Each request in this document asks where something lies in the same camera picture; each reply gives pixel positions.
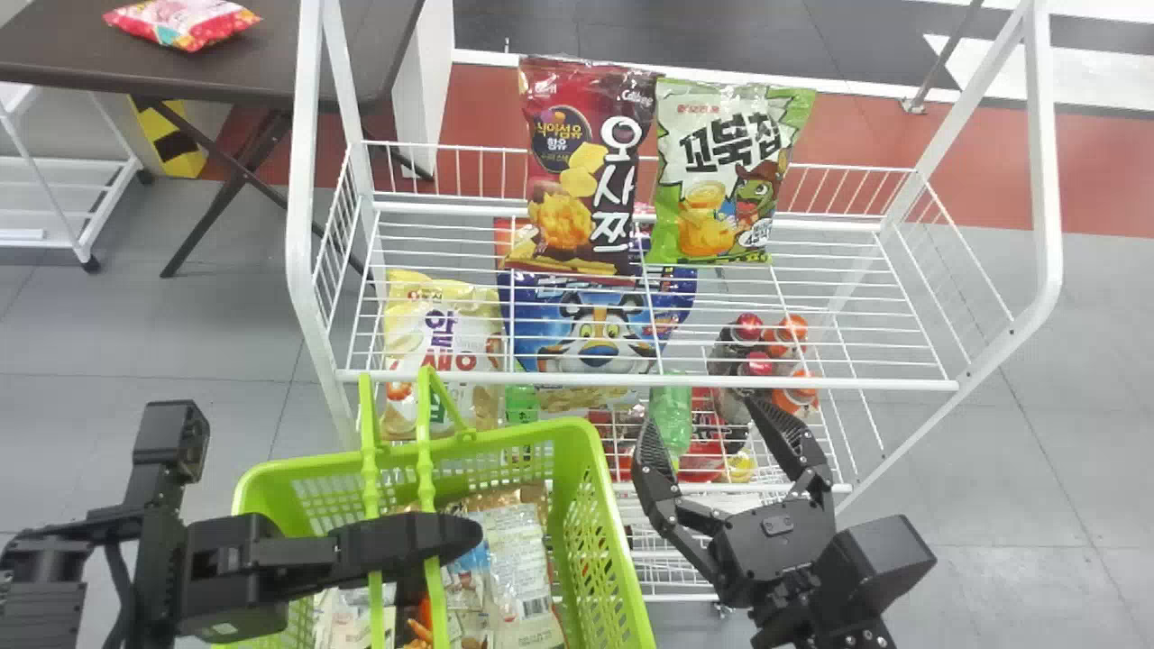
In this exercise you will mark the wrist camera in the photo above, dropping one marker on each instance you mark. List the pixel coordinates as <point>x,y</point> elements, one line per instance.
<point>879,563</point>
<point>171,442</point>

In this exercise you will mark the brown bottle red cap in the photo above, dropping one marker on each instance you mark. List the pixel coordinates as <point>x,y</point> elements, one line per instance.
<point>757,364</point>
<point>745,328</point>

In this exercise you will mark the dark side table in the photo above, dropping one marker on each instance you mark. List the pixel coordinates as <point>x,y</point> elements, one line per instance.
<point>135,54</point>

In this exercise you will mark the green basket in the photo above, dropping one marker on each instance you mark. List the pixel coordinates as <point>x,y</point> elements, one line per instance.
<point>586,541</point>

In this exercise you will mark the blue cereal bag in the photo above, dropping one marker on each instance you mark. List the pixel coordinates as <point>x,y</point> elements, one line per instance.
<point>595,315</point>

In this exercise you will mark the clear snack packet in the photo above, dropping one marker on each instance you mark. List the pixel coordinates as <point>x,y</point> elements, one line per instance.
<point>518,568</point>

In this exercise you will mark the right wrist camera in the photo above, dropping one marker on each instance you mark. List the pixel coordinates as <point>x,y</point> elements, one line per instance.
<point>879,563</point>

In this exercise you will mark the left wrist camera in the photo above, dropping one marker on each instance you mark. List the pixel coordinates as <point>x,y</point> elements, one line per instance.
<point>171,442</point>

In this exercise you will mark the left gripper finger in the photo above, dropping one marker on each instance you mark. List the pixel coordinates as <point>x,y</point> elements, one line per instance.
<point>406,541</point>

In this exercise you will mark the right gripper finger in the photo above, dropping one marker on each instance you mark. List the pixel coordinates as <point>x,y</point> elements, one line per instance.
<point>798,451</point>
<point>667,491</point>

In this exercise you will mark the brown bottle orange cap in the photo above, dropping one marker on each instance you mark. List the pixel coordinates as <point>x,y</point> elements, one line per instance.
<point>801,386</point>
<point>792,330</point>

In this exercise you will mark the green snack packet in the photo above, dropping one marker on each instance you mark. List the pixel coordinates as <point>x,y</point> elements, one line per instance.
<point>721,153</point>

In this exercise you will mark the green bottle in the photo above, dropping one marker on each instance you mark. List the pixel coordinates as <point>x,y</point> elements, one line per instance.
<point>669,419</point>
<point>521,404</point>

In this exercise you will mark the white shelf trolley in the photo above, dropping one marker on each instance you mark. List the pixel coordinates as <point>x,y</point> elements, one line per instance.
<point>81,198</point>

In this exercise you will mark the dark red snack packet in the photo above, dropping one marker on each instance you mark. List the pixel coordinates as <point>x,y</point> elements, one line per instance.
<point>577,135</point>

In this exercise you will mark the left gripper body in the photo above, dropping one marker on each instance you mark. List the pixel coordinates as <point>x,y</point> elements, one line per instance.
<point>225,577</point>

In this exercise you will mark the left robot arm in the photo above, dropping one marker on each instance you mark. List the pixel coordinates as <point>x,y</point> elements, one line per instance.
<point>54,586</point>

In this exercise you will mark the yellow black striped post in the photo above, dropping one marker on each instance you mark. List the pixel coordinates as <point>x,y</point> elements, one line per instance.
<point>171,135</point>

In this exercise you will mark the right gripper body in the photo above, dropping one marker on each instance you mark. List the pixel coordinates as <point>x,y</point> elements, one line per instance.
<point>775,550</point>

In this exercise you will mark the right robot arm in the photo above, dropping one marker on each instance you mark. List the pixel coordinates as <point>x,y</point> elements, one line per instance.
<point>811,626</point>

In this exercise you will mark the yellow snack packet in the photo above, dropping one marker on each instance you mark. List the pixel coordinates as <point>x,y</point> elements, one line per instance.
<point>442,333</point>

